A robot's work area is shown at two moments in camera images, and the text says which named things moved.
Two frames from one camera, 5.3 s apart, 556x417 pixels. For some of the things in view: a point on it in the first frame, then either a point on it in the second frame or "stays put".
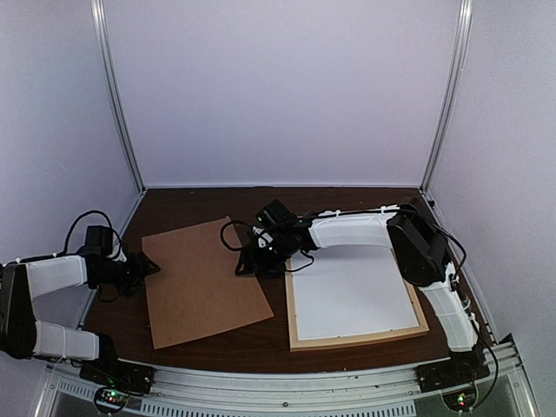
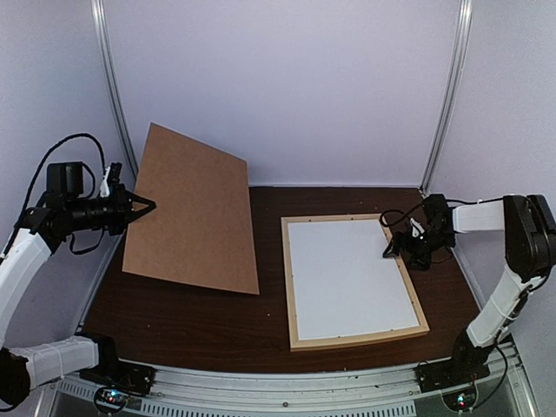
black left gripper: x=142 y=268 → x=122 y=212
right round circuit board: x=461 y=400 stays put
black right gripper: x=252 y=261 → x=397 y=241
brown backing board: x=196 y=291 → x=200 y=230
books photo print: x=351 y=290 stays put
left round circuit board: x=110 y=400 stays put
